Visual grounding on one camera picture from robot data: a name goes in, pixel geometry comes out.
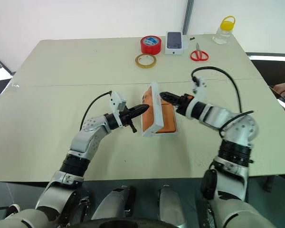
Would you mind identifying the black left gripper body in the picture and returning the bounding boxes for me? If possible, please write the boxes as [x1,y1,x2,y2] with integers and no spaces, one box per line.
[118,108,137,133]

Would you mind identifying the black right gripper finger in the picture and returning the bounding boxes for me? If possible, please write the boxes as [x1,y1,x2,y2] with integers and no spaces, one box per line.
[159,92,181,101]
[161,95,179,106]

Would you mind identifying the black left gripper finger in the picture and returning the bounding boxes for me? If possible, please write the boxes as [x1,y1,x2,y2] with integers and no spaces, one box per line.
[132,108,149,118]
[132,104,150,114]

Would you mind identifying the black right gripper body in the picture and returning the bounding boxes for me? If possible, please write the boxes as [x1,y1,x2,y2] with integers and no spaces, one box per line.
[175,93,195,116]

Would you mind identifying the white box lid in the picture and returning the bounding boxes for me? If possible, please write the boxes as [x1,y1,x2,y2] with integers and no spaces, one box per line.
[140,82,165,138]

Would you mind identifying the white box with orange interior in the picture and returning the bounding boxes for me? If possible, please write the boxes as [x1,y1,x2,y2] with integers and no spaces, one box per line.
[142,95,180,139]

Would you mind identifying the white box with dark phone print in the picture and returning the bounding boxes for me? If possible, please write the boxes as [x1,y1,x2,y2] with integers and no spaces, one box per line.
[165,31,190,56]

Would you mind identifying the clear yellowish tape roll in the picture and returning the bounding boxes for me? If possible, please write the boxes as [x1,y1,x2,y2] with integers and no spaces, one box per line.
[135,53,157,69]

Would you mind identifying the red tape roll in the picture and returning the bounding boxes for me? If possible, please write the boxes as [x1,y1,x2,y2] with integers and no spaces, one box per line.
[140,35,162,56]

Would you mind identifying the clear jar with yellow lid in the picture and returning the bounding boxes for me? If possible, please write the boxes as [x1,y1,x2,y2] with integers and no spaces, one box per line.
[212,15,237,45]

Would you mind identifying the grey and black rounded shape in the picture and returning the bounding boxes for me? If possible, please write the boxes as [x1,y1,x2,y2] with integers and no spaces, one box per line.
[91,185,136,220]
[157,184,186,228]

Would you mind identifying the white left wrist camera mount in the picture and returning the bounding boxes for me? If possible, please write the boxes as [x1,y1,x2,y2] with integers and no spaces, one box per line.
[108,90,128,127]

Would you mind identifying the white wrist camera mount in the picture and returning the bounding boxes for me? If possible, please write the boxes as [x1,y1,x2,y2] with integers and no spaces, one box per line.
[108,90,128,127]
[185,75,208,119]

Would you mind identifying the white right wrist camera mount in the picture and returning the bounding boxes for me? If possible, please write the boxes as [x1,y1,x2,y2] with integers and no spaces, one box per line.
[185,75,208,119]

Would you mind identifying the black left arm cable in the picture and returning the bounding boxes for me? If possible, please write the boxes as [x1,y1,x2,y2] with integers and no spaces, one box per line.
[80,91,113,132]

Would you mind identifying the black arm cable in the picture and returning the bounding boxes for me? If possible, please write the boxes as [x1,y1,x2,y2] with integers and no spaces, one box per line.
[191,66,255,139]
[80,91,113,132]

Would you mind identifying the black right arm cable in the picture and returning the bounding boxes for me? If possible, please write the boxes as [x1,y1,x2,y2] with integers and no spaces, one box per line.
[191,66,255,139]

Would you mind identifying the red handled scissors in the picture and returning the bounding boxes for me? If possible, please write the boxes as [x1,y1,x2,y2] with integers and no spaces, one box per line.
[190,42,209,62]

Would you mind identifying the grey ribbed window post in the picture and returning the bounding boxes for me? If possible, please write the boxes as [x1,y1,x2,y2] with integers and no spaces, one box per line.
[181,0,196,35]

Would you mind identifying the grey metal frame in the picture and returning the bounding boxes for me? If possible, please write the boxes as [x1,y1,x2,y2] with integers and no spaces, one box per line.
[0,51,15,77]

